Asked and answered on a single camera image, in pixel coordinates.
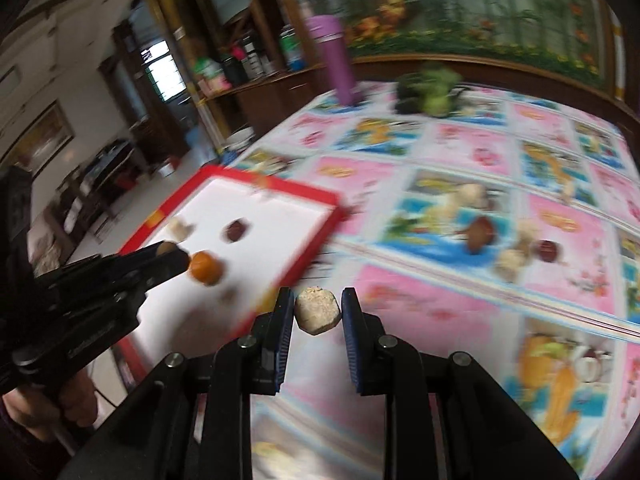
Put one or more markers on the dark red jujube date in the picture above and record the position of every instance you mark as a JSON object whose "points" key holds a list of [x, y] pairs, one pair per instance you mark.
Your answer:
{"points": [[236, 230]]}

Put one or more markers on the purple thermos bottle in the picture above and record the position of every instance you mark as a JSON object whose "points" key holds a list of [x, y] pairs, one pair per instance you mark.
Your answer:
{"points": [[328, 34]]}

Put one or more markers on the colourful fruit print tablecloth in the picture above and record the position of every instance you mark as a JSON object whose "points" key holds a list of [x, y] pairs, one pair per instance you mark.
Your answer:
{"points": [[563, 340]]}

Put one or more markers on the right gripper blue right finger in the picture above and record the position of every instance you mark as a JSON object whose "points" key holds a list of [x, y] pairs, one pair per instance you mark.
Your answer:
{"points": [[362, 331]]}

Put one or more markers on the wooden low cabinet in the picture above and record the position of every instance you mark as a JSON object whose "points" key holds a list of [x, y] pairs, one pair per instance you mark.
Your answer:
{"points": [[266, 102]]}

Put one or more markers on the green bok choy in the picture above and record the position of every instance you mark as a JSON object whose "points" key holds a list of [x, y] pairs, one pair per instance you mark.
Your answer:
{"points": [[434, 91]]}

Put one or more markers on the beige cake chunk upper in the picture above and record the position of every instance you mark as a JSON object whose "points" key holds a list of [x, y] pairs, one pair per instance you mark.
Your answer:
{"points": [[527, 232]]}

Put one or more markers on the small orange mandarin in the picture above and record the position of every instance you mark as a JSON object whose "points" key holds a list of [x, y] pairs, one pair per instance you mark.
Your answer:
{"points": [[206, 268]]}

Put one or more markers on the beige cake chunk left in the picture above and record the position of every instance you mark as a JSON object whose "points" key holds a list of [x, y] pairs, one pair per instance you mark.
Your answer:
{"points": [[472, 195]]}

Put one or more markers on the beige cake chunk round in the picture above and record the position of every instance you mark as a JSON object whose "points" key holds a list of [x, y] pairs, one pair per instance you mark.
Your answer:
{"points": [[316, 310]]}

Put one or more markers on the red tray with white bottom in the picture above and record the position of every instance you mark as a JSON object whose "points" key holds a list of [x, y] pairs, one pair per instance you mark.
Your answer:
{"points": [[289, 223]]}

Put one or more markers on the green plastic bottle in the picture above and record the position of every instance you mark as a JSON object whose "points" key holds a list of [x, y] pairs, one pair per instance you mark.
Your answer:
{"points": [[291, 49]]}

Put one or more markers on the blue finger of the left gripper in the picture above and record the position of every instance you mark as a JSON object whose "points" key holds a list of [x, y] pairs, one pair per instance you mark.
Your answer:
{"points": [[138, 271]]}

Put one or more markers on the framed wall painting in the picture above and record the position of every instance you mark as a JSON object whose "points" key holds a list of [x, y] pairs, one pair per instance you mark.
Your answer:
{"points": [[40, 142]]}

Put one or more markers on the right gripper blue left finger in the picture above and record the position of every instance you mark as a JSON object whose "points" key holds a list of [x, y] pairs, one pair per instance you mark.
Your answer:
{"points": [[272, 331]]}

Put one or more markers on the beige round cake piece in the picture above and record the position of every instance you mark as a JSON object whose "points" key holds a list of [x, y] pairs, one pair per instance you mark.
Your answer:
{"points": [[178, 229]]}

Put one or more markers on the floral glass partition panel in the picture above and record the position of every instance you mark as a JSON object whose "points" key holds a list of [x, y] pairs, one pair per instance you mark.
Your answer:
{"points": [[578, 39]]}

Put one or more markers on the person's left hand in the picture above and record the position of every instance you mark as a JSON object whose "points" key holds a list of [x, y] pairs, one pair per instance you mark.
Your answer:
{"points": [[30, 408]]}

